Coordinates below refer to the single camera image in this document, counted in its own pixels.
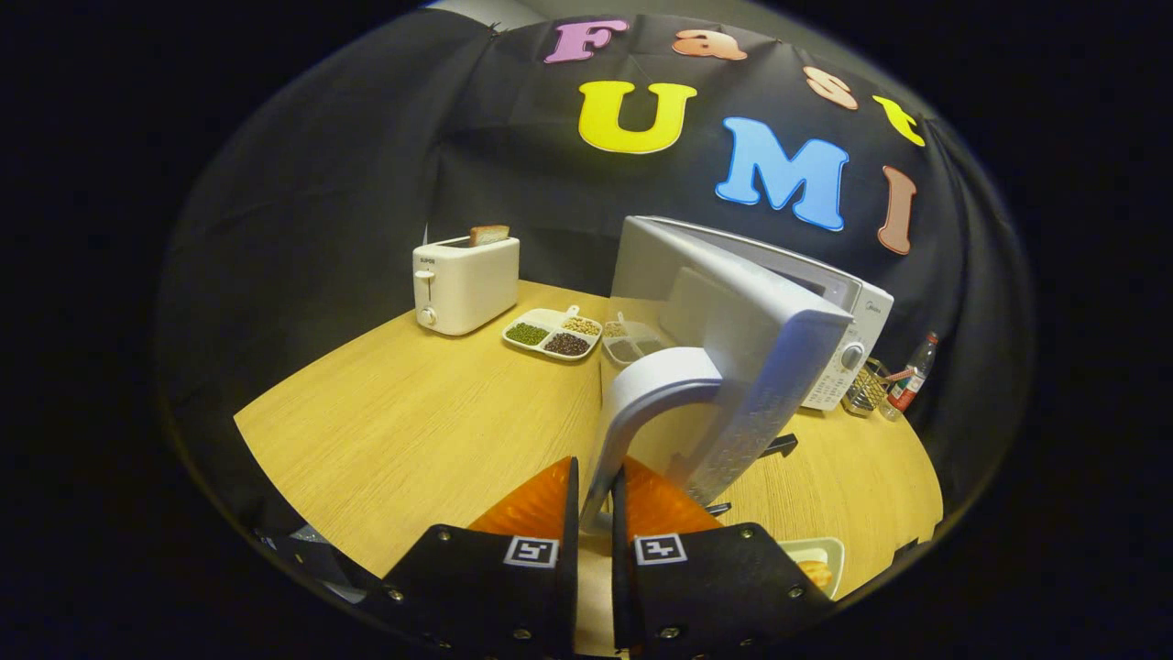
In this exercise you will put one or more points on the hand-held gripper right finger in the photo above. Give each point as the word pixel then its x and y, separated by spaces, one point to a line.
pixel 621 568

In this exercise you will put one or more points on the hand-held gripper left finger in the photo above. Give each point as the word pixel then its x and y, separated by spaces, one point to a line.
pixel 570 550

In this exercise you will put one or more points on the white microwave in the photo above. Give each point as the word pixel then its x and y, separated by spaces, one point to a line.
pixel 761 339

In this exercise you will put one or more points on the pale rectangular plate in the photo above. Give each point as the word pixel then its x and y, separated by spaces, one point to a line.
pixel 802 550

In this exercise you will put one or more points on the divided plate of beans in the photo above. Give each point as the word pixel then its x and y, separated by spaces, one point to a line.
pixel 554 332

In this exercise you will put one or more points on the dark device with label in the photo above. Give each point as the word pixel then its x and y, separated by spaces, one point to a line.
pixel 312 559

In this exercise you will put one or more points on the white toaster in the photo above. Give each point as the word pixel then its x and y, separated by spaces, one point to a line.
pixel 467 289

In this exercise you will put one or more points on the brown toast slice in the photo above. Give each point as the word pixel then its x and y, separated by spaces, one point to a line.
pixel 488 235

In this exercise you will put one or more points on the clear bottle red label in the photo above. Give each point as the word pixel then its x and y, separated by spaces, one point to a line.
pixel 912 380

